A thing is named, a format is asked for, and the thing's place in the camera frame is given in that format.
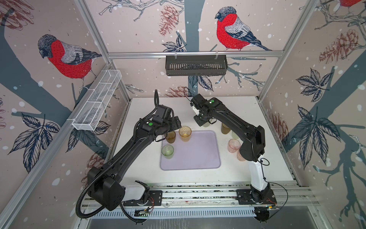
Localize amber textured glass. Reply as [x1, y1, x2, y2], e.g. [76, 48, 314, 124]
[165, 131, 176, 144]
[221, 123, 231, 135]

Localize smooth yellow glass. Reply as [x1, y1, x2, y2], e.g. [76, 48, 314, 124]
[179, 126, 192, 142]

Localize smooth green glass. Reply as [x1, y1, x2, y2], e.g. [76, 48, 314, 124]
[162, 145, 174, 159]

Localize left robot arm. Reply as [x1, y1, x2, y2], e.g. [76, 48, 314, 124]
[78, 105, 181, 217]

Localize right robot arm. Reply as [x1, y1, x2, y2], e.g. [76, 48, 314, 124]
[190, 94, 271, 203]

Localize lilac plastic tray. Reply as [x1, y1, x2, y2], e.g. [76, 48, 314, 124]
[160, 130, 221, 171]

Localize pink glass upper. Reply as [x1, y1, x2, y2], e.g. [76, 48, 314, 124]
[227, 139, 241, 153]

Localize pink glass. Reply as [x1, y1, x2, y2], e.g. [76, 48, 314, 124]
[237, 151, 245, 161]
[227, 139, 241, 153]

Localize pink glass lower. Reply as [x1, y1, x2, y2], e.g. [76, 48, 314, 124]
[237, 151, 245, 161]

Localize black hanging basket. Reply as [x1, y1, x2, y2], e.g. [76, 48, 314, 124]
[165, 55, 228, 76]

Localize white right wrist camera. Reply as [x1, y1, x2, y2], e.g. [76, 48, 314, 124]
[192, 106, 199, 115]

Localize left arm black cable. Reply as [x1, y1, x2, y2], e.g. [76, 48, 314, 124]
[75, 89, 161, 224]

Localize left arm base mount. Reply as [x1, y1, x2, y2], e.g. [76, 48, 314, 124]
[123, 190, 163, 207]

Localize white wire mesh basket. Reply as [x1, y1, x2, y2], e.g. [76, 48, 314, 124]
[72, 70, 122, 131]

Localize horizontal aluminium rail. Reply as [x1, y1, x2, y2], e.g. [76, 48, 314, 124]
[107, 50, 285, 60]

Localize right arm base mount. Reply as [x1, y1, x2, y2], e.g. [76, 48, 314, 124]
[235, 183, 277, 205]

